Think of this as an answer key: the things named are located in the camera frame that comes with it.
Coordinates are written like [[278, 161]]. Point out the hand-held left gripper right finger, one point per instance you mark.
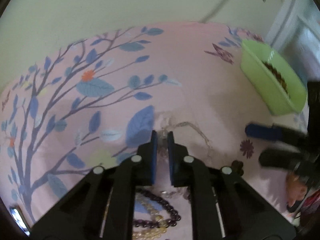
[[171, 155]]

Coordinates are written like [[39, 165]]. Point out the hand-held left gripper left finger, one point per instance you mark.
[[153, 155]]

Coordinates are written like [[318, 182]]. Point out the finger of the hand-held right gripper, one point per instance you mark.
[[277, 158], [262, 130]]

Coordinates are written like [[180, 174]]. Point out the green plastic container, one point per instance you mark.
[[265, 85]]

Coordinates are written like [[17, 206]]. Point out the person's right hand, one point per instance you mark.
[[296, 190]]

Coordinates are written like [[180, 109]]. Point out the person's pink patterned clothing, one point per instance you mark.
[[311, 205]]

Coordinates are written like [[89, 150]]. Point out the smartphone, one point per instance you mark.
[[18, 217]]

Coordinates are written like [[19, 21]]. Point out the white frame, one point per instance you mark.
[[300, 30]]

